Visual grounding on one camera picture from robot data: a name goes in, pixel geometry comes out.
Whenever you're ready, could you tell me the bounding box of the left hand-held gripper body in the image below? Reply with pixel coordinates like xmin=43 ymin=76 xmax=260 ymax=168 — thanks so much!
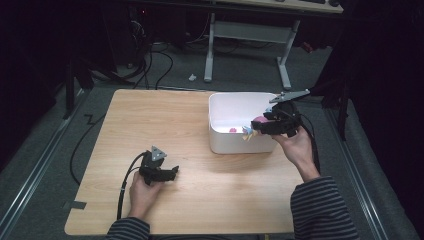
xmin=138 ymin=145 xmax=168 ymax=186

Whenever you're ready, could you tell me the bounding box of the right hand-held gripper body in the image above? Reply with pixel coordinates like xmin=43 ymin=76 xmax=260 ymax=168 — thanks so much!
xmin=265 ymin=88 xmax=312 ymax=138

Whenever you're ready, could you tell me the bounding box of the white plastic basket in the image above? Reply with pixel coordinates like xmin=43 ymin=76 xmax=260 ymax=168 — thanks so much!
xmin=208 ymin=91 xmax=285 ymax=155

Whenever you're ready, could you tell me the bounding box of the person's left hand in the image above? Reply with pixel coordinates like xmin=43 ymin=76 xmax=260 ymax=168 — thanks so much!
xmin=128 ymin=171 xmax=165 ymax=220

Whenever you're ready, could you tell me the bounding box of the person's right hand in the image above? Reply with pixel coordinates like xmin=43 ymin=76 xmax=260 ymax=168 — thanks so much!
xmin=270 ymin=125 xmax=322 ymax=183

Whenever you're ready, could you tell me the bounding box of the black metal stand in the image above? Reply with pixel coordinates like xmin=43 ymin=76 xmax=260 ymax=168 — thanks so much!
xmin=62 ymin=58 xmax=136 ymax=121
xmin=299 ymin=74 xmax=352 ymax=142

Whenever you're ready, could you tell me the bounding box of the grey tape strip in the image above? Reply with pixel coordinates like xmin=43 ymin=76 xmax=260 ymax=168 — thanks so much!
xmin=62 ymin=200 xmax=88 ymax=211

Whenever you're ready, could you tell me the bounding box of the grey metal-legged desk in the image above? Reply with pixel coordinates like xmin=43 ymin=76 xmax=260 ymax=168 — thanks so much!
xmin=202 ymin=0 xmax=345 ymax=91

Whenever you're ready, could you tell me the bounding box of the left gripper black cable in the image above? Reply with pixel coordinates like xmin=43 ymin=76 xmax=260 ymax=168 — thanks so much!
xmin=116 ymin=151 xmax=148 ymax=221

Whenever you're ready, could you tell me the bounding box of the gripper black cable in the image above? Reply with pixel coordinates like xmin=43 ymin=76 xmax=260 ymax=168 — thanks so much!
xmin=116 ymin=151 xmax=148 ymax=221
xmin=296 ymin=112 xmax=322 ymax=175

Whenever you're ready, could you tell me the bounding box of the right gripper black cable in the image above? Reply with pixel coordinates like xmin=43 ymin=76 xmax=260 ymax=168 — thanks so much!
xmin=296 ymin=112 xmax=322 ymax=175

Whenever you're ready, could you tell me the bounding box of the black floor cable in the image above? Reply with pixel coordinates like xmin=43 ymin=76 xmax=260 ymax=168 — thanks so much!
xmin=69 ymin=113 xmax=108 ymax=186

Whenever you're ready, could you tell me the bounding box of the bundle of black cables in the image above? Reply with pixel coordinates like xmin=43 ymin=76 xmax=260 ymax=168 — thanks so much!
xmin=126 ymin=11 xmax=175 ymax=90

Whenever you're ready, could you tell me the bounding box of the metal floor rail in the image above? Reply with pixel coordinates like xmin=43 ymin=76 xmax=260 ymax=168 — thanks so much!
xmin=0 ymin=89 xmax=92 ymax=234
xmin=323 ymin=106 xmax=390 ymax=240

